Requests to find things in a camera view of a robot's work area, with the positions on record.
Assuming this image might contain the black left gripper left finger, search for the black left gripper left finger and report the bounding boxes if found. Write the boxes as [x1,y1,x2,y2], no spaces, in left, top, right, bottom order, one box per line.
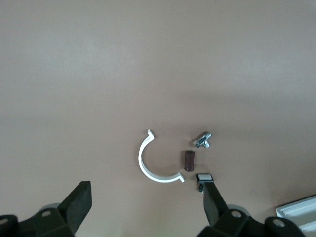
[0,181,92,237]

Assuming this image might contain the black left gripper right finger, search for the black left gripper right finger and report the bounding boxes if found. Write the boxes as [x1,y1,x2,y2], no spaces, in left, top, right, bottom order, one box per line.
[197,181,307,237]

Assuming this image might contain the white plastic drawer cabinet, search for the white plastic drawer cabinet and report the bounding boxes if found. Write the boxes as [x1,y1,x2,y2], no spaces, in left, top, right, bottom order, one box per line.
[276,195,316,237]

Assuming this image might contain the small brown cylinder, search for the small brown cylinder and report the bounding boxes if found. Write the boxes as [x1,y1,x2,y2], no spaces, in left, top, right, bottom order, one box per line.
[183,150,196,172]

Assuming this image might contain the silver metal T-bolt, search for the silver metal T-bolt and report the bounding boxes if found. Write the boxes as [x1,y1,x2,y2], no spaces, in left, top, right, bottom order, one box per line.
[192,131,213,149]

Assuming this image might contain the brown table cover mat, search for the brown table cover mat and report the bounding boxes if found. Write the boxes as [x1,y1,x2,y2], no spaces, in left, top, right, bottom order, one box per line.
[0,0,316,237]

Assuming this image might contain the white half-ring pipe clamp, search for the white half-ring pipe clamp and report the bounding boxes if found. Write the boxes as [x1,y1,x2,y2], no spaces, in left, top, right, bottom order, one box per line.
[138,129,185,184]

